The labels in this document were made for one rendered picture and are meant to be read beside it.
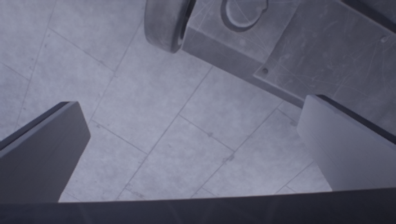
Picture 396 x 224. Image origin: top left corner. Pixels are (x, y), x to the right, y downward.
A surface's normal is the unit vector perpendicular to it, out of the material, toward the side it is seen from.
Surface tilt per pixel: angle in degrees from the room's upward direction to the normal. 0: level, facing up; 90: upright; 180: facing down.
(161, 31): 43
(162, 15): 24
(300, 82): 0
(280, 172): 0
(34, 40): 0
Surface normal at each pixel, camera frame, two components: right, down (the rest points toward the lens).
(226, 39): -0.09, 0.38
